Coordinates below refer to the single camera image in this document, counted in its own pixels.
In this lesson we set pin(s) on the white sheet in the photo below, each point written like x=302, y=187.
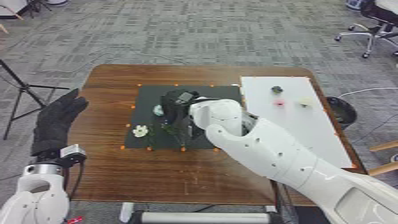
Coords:
x=295, y=130

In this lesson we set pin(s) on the pink flower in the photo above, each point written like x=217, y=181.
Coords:
x=277, y=103

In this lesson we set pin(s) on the white flower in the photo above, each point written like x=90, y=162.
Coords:
x=140, y=131

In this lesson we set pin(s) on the black tripod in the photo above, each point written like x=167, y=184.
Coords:
x=23, y=88

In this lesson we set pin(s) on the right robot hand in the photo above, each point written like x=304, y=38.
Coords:
x=176, y=115

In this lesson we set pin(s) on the pale blue flower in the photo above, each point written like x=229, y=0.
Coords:
x=158, y=110

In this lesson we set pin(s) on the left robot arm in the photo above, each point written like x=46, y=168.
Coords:
x=35, y=200

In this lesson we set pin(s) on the dark blue flower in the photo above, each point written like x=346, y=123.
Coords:
x=275, y=89

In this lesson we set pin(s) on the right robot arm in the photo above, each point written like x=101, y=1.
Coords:
x=266, y=150

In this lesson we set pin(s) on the black round bin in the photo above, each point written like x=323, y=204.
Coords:
x=341, y=111

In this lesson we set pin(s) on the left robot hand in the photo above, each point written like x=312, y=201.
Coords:
x=55, y=123

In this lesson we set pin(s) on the yellow flower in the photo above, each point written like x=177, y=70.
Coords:
x=304, y=101

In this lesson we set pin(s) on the green sprig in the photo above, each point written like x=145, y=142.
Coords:
x=170, y=129

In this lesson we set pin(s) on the black office chair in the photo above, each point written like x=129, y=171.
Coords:
x=375, y=20

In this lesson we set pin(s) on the wooden chair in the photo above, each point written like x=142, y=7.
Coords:
x=384, y=156

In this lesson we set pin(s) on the pale grey bar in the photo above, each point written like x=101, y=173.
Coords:
x=204, y=218

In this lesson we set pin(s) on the dark mat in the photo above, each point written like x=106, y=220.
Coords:
x=142, y=100

